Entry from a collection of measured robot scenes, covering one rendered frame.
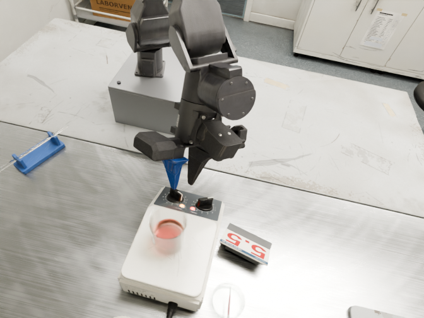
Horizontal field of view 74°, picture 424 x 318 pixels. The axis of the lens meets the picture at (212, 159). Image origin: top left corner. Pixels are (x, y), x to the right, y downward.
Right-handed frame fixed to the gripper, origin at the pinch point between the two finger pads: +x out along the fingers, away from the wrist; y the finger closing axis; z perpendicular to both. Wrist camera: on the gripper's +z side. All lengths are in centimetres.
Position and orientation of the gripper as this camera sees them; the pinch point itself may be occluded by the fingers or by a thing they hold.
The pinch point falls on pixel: (185, 169)
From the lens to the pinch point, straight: 49.8
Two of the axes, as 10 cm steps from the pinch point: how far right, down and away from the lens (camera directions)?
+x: -2.1, 9.1, 3.6
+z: 6.9, 4.0, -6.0
